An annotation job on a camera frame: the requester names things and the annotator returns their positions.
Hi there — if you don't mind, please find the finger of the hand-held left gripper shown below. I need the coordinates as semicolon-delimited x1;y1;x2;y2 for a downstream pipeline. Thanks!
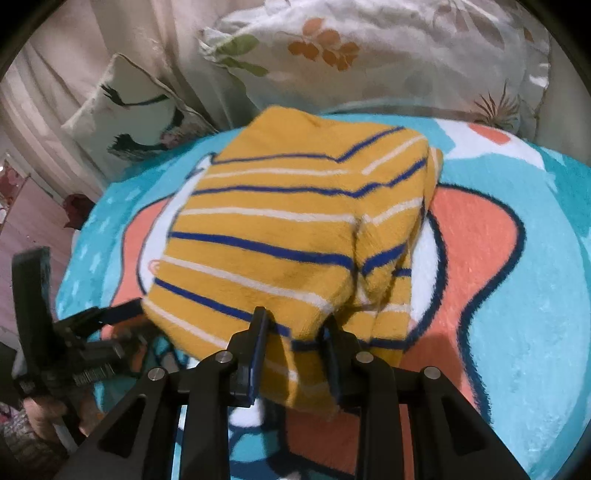
11;246;58;358
54;298;145;341

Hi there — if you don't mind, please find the blue printed blanket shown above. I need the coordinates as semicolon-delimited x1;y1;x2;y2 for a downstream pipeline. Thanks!
54;113;591;480

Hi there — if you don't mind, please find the white crane print pillow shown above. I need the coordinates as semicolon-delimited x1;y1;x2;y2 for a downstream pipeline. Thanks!
61;52;219;179

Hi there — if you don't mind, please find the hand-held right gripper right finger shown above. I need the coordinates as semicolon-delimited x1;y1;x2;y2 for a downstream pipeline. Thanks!
322;316;532;480

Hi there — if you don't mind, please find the white floral pillow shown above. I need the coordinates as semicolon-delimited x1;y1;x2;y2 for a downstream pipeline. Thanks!
196;0;553;137

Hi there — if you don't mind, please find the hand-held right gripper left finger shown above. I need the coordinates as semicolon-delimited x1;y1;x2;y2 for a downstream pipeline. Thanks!
54;306;271;480

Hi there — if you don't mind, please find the person's left hand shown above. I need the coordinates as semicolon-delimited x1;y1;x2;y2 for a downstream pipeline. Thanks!
24;394;99;448

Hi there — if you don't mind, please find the yellow striped sweater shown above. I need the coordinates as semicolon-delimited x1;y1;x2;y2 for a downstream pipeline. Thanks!
140;105;445;417

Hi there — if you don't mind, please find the person's left forearm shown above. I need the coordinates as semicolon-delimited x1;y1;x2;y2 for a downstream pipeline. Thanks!
0;401;71;474

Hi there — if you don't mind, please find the beige curtain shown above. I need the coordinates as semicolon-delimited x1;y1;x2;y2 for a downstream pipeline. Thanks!
0;0;260;200

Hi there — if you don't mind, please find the dark red object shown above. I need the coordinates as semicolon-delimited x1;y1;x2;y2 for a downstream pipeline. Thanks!
64;194;96;230

